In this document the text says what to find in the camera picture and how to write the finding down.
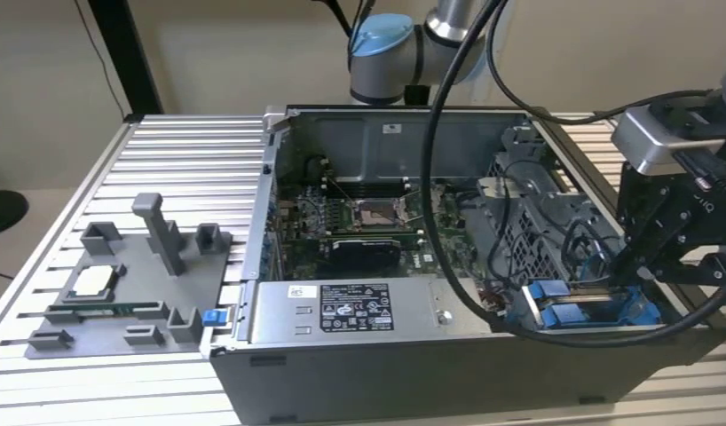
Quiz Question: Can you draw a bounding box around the grey metal disk bay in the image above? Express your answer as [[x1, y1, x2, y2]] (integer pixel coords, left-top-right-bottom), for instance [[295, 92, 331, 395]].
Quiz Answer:
[[473, 126, 666, 289]]

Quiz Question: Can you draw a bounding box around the thin black wall cable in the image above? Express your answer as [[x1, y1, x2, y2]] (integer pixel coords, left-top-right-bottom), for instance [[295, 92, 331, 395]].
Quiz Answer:
[[70, 0, 133, 117]]

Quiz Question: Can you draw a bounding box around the black disk wire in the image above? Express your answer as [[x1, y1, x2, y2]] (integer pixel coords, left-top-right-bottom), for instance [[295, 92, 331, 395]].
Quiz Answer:
[[560, 219, 627, 286], [488, 159, 540, 286]]

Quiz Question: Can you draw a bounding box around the black round stand base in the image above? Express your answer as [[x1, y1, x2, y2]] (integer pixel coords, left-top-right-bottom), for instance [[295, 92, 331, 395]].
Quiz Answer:
[[0, 189, 30, 239]]

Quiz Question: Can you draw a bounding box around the coloured power wire bundle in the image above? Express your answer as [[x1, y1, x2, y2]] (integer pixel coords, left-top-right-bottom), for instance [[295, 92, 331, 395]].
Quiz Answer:
[[479, 283, 519, 317]]

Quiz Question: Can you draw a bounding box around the green RAM stick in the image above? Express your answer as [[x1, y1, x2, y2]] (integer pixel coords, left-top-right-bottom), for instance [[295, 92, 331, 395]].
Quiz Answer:
[[48, 303, 165, 317]]

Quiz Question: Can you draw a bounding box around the black cable bundle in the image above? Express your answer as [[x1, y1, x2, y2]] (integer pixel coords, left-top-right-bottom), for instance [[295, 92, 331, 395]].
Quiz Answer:
[[313, 0, 376, 39]]

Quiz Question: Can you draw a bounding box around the CPU socket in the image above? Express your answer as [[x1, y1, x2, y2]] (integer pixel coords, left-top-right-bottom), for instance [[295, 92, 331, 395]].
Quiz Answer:
[[352, 199, 407, 229]]

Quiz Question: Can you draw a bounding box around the green motherboard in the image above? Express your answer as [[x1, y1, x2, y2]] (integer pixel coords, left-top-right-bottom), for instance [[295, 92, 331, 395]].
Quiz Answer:
[[276, 176, 477, 281]]

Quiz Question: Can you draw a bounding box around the grey parts rack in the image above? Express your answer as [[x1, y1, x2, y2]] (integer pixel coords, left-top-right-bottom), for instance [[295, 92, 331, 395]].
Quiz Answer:
[[24, 192, 236, 360]]

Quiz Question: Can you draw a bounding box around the hard disk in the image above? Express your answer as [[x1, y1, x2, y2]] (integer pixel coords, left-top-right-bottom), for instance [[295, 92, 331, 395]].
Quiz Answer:
[[524, 279, 663, 332]]

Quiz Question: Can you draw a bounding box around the silver CPU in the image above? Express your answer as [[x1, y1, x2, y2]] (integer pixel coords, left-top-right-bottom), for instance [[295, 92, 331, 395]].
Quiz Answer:
[[69, 266, 118, 297]]

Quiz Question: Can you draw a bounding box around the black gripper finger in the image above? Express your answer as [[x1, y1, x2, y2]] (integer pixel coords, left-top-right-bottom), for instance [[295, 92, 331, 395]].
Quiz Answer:
[[610, 241, 659, 285], [655, 253, 726, 285]]

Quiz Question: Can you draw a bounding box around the grey PC case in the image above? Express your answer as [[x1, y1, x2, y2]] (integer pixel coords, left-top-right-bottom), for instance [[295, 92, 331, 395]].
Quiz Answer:
[[207, 104, 726, 426]]

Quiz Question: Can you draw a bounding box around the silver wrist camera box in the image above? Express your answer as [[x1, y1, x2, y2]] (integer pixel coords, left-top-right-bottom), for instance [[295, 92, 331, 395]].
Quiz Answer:
[[610, 105, 726, 177]]

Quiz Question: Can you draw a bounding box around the thin metal locking lever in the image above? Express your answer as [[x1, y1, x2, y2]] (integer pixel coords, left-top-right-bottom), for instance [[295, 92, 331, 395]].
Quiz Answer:
[[331, 178, 363, 201]]

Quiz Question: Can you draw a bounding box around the black vertical post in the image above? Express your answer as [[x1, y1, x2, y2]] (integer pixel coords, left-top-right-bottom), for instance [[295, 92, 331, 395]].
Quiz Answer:
[[86, 0, 165, 117]]

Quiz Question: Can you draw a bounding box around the black RAM slot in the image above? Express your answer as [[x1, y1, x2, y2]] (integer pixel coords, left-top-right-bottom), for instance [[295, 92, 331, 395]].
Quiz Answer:
[[323, 225, 425, 234], [323, 176, 413, 187], [323, 233, 427, 246], [323, 185, 415, 199]]

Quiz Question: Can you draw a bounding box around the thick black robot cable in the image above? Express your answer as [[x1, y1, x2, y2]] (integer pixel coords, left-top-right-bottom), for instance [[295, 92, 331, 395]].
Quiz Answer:
[[425, 0, 726, 348], [484, 0, 720, 126]]

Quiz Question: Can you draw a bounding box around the silver power supply unit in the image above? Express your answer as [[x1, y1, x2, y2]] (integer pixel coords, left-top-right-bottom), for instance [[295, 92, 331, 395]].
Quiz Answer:
[[249, 279, 493, 346]]

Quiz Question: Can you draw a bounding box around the metal socket cover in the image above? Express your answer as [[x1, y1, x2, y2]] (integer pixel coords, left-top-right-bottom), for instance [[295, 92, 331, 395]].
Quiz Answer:
[[404, 181, 447, 223]]

